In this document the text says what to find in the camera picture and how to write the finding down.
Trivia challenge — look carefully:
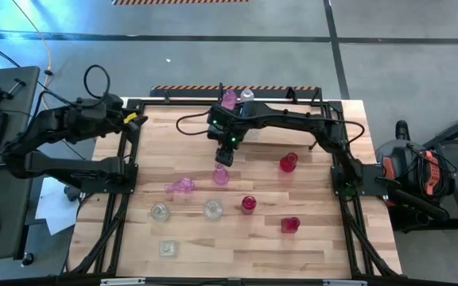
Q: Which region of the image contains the red bulbous glass vase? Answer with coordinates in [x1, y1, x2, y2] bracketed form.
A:
[278, 152, 299, 174]

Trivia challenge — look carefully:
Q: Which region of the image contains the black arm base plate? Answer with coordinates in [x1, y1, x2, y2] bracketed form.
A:
[80, 161, 139, 195]
[330, 163, 389, 198]

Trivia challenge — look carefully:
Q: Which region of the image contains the clear round glass bottle vase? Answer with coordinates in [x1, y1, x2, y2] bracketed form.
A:
[149, 203, 171, 223]

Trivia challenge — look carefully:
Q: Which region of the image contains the white paper sheet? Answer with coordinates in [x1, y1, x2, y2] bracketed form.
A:
[34, 176, 82, 236]

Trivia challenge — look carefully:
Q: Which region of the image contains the clear wide-mouth glass vase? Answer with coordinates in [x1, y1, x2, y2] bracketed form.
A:
[203, 198, 224, 221]

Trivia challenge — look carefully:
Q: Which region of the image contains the pink conical ribbed glass vase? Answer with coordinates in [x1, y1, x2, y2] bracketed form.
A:
[212, 162, 231, 187]

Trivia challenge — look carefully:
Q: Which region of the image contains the hazard striped strip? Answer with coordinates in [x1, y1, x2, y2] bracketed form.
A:
[150, 84, 320, 99]

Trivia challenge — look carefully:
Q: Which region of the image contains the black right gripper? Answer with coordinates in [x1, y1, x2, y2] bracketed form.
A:
[206, 102, 254, 168]

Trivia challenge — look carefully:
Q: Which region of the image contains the pink bulbous glass vase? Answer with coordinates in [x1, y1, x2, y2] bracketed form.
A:
[164, 177, 196, 195]

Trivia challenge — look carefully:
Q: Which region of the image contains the dark grey desk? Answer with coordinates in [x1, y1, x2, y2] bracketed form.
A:
[0, 65, 41, 168]
[0, 160, 36, 264]

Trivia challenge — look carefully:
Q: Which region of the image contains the red ribbed cylinder glass vase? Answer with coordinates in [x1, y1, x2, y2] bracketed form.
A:
[240, 195, 258, 216]

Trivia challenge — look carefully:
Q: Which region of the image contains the white bracket strip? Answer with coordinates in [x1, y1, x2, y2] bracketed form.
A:
[322, 279, 368, 286]
[99, 277, 146, 286]

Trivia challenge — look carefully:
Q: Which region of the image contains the black orange shop vacuum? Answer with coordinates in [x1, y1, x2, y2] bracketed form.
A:
[374, 118, 458, 234]

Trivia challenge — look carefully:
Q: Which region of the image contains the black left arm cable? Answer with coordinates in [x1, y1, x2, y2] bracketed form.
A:
[83, 64, 112, 101]

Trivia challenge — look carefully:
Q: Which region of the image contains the red squat glass vase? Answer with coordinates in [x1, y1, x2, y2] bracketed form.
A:
[280, 216, 301, 234]

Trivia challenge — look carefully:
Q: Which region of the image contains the yellow cable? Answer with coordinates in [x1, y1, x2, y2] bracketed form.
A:
[11, 0, 95, 122]

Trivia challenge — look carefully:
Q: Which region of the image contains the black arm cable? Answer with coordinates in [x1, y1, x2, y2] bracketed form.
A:
[175, 110, 215, 137]
[83, 64, 112, 101]

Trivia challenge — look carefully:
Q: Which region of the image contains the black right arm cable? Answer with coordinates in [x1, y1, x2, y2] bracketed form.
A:
[175, 110, 215, 137]

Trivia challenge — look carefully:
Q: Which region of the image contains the clear square glass vase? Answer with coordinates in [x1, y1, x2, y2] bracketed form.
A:
[158, 239, 180, 258]

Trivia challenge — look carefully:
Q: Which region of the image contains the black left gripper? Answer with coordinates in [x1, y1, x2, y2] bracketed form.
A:
[65, 93, 149, 140]

